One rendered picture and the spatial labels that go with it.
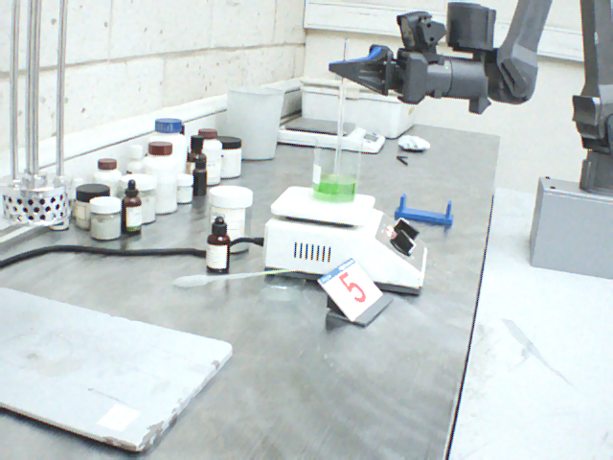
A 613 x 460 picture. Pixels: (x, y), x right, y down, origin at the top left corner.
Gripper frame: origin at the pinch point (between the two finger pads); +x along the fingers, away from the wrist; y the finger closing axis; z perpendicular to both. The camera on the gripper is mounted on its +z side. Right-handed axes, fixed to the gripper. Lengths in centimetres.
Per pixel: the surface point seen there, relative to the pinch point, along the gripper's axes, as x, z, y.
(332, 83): -20, -13, -104
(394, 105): -36, -17, -97
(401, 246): -5.6, -20.7, 9.3
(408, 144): -35, -24, -79
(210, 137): 16.1, -17.1, -39.6
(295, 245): 7.4, -21.3, 7.6
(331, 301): 4.6, -24.5, 17.3
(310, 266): 5.5, -23.8, 8.3
